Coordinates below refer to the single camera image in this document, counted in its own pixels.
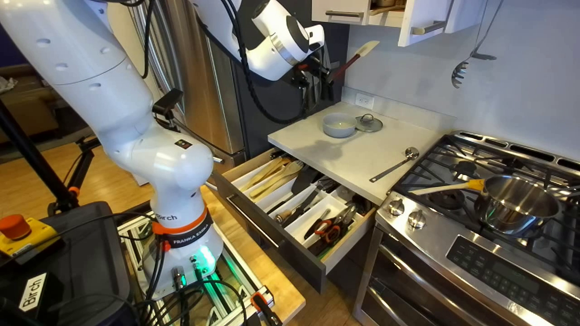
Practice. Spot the stainless steel gas stove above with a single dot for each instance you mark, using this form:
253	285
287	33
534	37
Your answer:
436	254

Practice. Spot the black side panel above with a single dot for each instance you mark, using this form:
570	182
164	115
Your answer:
273	129

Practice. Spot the wooden flat spatula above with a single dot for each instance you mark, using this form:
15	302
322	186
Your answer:
265	171

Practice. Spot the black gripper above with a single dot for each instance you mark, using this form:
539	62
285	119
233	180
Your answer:
314	70

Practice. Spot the wooden spoons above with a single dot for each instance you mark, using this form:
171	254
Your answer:
275	184

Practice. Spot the orange black clamp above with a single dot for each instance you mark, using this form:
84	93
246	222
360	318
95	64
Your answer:
262	300

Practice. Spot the black tripod stand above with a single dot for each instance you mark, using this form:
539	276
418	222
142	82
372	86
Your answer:
30	155

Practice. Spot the black hanging slotted spoon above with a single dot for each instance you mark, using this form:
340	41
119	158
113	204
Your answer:
459	75

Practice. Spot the white cabinet door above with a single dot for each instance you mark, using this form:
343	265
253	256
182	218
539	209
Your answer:
465	15

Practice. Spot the black equipment box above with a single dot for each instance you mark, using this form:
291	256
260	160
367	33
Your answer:
91	265

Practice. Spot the silver stove knob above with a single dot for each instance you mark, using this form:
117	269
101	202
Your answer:
396	207
418	222

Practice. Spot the black nylon spatula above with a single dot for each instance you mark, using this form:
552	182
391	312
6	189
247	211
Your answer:
305	180

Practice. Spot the grey bowl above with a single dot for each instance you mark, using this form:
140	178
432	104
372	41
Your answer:
331	128

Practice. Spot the kitchen utensil drawer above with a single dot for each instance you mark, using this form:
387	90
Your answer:
265	238

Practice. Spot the white upper cabinet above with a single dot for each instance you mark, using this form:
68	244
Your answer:
338	5

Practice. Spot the white wall outlet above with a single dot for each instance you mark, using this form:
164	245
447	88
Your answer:
365	100

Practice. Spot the stainless steel pot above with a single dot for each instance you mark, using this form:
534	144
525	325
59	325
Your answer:
514	215

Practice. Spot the steel kitchen knife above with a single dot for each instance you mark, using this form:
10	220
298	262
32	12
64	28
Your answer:
305	93
316	90

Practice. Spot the yellow emergency stop box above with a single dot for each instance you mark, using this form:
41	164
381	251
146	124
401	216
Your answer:
37	238

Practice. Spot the metal ladle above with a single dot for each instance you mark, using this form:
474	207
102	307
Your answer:
392	166

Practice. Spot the white cutlery organizer tray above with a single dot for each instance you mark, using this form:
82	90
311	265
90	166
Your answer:
347	247

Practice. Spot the stainless steel refrigerator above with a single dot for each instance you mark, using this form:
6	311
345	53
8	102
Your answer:
193	79

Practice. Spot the white printed label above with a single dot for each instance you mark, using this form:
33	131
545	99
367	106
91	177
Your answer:
33	292

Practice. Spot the glass pot lid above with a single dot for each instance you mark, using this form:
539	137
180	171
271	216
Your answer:
371	126

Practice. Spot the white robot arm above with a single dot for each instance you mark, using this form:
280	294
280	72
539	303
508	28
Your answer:
91	61

